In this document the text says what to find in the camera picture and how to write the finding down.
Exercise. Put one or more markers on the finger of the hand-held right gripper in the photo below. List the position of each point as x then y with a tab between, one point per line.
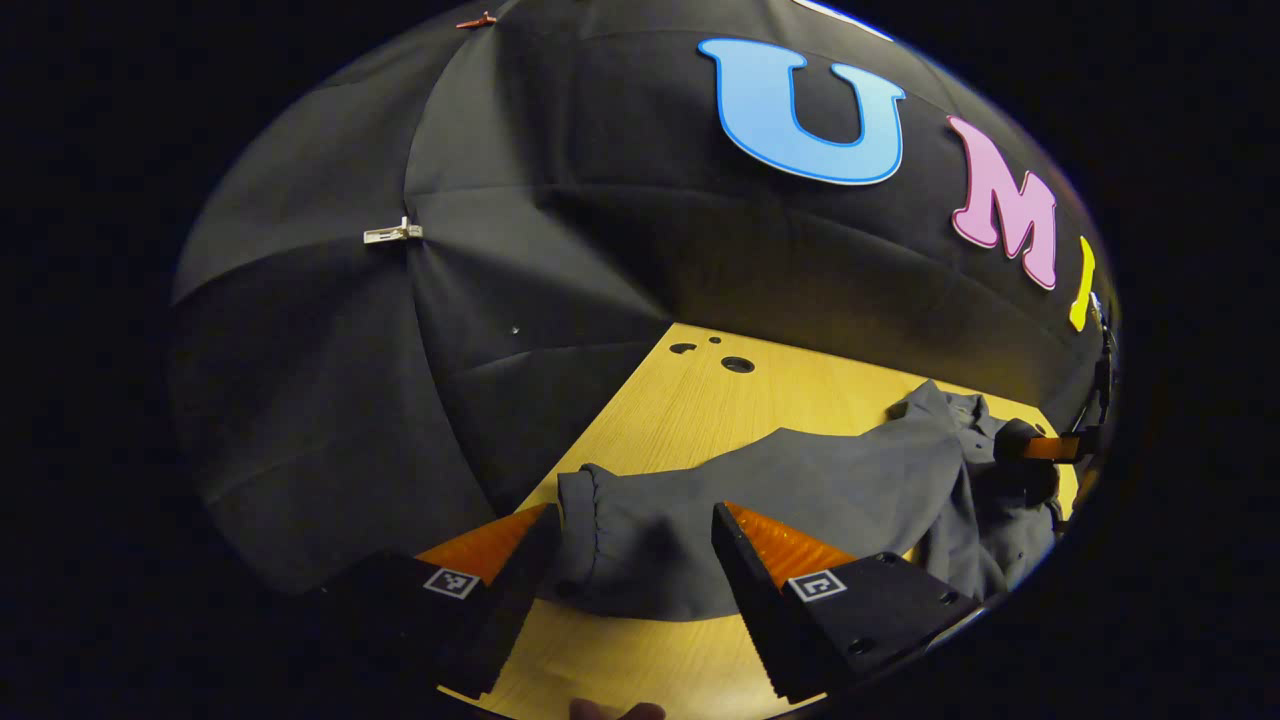
1050	448

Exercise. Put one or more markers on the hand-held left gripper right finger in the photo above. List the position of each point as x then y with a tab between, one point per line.
760	610

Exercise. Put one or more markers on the red cloth clip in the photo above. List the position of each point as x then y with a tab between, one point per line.
478	20

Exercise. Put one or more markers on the white cloth clip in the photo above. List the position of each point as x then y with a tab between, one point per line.
392	233

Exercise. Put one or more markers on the black backdrop cloth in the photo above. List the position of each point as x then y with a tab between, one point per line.
550	150

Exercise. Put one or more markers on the grey collared shirt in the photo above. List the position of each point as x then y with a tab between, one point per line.
850	480

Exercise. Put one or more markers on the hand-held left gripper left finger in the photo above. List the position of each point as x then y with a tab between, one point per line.
520	600

